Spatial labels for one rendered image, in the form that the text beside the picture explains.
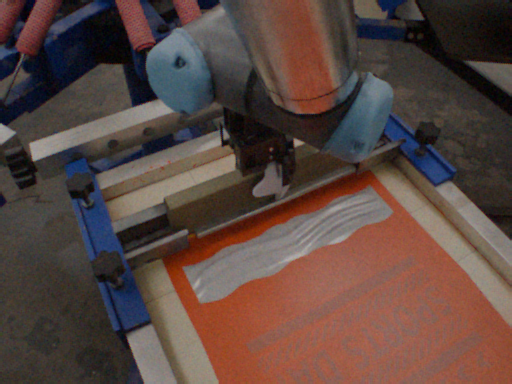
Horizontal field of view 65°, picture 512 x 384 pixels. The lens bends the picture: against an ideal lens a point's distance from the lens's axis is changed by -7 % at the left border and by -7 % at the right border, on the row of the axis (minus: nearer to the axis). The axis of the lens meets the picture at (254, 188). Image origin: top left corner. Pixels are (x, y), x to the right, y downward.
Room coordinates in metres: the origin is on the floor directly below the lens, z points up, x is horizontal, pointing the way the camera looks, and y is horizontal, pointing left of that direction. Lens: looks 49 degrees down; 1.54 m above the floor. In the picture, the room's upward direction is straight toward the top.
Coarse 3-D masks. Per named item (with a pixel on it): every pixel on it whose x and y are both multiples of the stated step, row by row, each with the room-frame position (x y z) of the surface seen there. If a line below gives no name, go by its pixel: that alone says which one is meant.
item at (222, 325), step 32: (256, 224) 0.42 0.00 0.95; (192, 256) 0.36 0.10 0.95; (192, 288) 0.30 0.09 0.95; (256, 288) 0.30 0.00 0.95; (288, 288) 0.30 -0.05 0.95; (320, 288) 0.30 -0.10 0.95; (192, 320) 0.25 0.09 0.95; (224, 320) 0.25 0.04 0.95; (256, 320) 0.25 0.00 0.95; (224, 352) 0.21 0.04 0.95
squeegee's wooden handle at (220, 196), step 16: (304, 144) 0.50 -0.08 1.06; (304, 160) 0.47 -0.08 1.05; (320, 160) 0.49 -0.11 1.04; (336, 160) 0.50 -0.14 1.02; (224, 176) 0.43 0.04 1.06; (240, 176) 0.43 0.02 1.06; (256, 176) 0.44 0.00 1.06; (304, 176) 0.48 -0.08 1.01; (320, 176) 0.49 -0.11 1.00; (176, 192) 0.40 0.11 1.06; (192, 192) 0.40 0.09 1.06; (208, 192) 0.40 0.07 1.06; (224, 192) 0.41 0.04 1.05; (240, 192) 0.42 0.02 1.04; (176, 208) 0.38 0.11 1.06; (192, 208) 0.39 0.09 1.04; (208, 208) 0.40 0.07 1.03; (224, 208) 0.41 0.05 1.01; (240, 208) 0.42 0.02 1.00; (176, 224) 0.37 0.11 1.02; (192, 224) 0.38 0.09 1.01
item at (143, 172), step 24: (192, 144) 0.58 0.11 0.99; (216, 144) 0.57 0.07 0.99; (120, 168) 0.52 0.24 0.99; (144, 168) 0.52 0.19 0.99; (168, 168) 0.53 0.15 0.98; (192, 168) 0.55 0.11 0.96; (408, 168) 0.53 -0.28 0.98; (120, 192) 0.48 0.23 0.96; (432, 192) 0.47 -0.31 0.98; (456, 192) 0.46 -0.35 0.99; (456, 216) 0.42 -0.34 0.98; (480, 216) 0.41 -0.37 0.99; (480, 240) 0.37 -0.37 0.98; (504, 240) 0.36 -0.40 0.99; (504, 264) 0.32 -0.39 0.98; (144, 336) 0.21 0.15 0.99; (144, 360) 0.18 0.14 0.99; (168, 360) 0.18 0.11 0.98
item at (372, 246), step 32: (320, 192) 0.49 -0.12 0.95; (352, 192) 0.49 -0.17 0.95; (384, 192) 0.49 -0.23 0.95; (384, 224) 0.42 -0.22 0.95; (416, 224) 0.42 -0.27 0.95; (320, 256) 0.36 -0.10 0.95; (352, 256) 0.36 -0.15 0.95; (384, 256) 0.36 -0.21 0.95; (416, 256) 0.36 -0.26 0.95; (448, 256) 0.35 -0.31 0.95; (448, 288) 0.30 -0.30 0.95; (480, 320) 0.24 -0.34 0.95
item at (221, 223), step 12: (348, 168) 0.51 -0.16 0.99; (312, 180) 0.48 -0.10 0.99; (324, 180) 0.48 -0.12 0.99; (288, 192) 0.46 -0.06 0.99; (300, 192) 0.46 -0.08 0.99; (264, 204) 0.43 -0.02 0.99; (276, 204) 0.44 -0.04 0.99; (228, 216) 0.41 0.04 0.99; (240, 216) 0.41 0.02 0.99; (252, 216) 0.42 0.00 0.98; (204, 228) 0.38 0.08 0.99; (216, 228) 0.39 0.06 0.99
